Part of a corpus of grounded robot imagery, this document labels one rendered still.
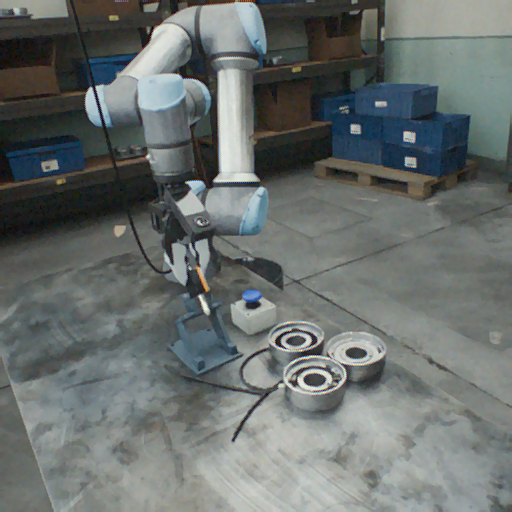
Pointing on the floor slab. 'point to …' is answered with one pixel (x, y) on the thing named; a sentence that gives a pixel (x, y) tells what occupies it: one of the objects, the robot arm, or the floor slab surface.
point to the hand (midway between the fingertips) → (193, 277)
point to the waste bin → (272, 272)
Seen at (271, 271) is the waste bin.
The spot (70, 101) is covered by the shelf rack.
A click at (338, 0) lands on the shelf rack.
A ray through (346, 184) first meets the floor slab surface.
